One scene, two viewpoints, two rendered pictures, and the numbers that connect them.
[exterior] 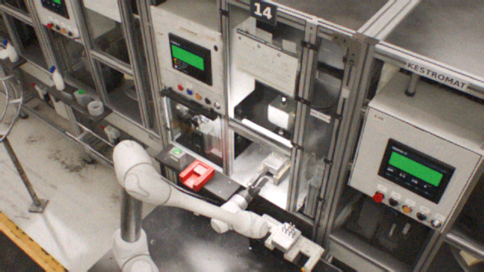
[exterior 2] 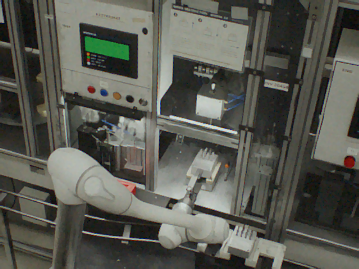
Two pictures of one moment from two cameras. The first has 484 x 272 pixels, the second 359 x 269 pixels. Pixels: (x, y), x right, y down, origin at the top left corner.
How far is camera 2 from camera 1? 0.68 m
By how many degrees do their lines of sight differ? 16
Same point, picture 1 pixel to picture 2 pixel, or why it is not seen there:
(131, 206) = (74, 229)
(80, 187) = not seen: outside the picture
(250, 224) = (212, 226)
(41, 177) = not seen: outside the picture
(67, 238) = not seen: outside the picture
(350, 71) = (311, 27)
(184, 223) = (108, 259)
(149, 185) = (113, 187)
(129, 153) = (75, 157)
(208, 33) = (135, 15)
